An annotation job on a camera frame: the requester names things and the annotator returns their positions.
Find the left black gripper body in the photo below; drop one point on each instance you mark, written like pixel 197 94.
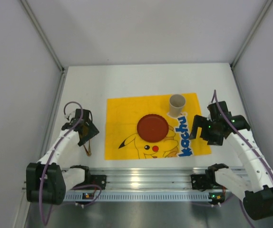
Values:
pixel 88 132

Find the aluminium mounting rail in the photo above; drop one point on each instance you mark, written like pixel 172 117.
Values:
pixel 123 179

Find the beige paper cup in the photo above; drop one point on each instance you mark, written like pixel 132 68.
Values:
pixel 176 105

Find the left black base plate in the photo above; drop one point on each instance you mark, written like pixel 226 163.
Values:
pixel 92 182

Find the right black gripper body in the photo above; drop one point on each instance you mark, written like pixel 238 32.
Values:
pixel 203 128

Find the gold spoon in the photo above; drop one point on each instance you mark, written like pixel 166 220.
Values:
pixel 89 149

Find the yellow pikachu cloth placemat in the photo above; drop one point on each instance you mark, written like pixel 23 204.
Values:
pixel 123 142

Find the perforated cable duct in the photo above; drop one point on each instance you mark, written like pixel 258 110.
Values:
pixel 109 196

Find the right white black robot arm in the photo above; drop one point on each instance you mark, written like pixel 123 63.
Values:
pixel 256 194

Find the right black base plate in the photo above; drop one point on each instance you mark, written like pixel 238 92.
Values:
pixel 204 182

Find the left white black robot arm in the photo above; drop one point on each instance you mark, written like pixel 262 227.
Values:
pixel 60 169

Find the red round plate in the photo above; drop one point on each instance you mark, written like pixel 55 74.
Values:
pixel 152 128

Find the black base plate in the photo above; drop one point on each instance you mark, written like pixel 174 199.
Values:
pixel 92 182
pixel 204 182

